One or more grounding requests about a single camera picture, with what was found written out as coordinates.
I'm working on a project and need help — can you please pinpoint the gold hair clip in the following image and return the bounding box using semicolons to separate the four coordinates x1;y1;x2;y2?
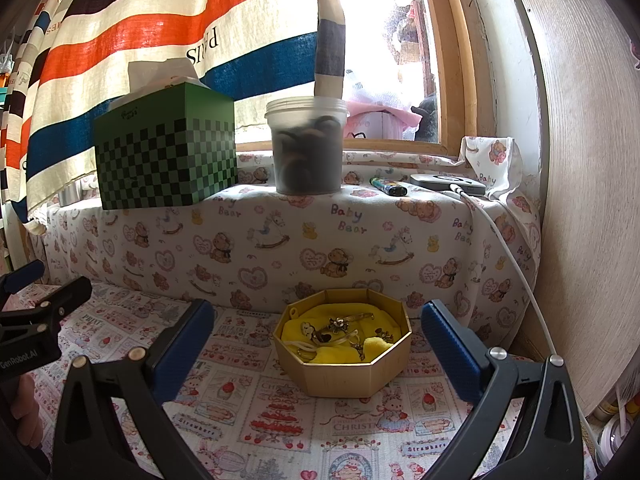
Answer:
320;311;376;333

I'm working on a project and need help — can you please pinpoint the yellow cloth pouch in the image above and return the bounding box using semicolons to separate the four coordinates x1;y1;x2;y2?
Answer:
280;302;403;365

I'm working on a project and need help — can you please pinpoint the white tissue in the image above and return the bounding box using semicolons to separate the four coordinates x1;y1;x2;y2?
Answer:
111;59;203;108

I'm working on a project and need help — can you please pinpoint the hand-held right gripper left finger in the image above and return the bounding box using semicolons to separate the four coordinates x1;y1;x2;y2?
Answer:
52;298;217;480

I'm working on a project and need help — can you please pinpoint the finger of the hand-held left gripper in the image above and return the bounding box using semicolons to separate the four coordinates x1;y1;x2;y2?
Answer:
0;259;46;297
0;277;93;333

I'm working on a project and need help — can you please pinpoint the translucent plastic tub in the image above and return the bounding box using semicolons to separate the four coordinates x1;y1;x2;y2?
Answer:
265;96;349;196

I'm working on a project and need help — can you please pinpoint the wooden window frame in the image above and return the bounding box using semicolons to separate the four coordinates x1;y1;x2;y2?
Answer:
235;0;541;161

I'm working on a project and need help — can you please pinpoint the strawberry print tablecloth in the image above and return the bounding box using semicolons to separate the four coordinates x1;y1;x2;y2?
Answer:
10;280;598;480

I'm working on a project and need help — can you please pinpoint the person's left hand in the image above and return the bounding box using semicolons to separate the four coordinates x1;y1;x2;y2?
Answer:
0;374;46;451

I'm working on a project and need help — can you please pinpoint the light wooden panel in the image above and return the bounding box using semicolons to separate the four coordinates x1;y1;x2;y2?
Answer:
500;0;640;416

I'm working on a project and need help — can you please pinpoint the bear print cloth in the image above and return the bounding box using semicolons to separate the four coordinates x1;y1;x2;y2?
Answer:
42;136;543;321

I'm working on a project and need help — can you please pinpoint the white round container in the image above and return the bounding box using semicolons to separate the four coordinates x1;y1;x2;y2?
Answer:
599;419;632;462

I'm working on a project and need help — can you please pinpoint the white flat charger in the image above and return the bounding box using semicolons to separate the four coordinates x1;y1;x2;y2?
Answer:
410;172;487;197

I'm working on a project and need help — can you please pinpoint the colourful lighter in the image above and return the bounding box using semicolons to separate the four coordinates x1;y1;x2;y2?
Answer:
369;176;408;196

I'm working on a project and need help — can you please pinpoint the striped curtain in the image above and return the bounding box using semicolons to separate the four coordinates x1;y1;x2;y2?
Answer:
0;0;348;236

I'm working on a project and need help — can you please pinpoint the gold octagonal box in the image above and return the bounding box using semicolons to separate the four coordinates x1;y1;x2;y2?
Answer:
272;288;412;398

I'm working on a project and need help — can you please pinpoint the pink fabric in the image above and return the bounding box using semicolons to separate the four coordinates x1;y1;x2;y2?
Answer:
345;100;423;141

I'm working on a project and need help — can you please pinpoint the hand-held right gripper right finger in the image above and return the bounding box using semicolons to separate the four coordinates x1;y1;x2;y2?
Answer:
421;299;586;480

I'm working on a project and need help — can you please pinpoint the green checkered tissue box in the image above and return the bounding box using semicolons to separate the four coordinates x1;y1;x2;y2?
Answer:
94;81;238;211

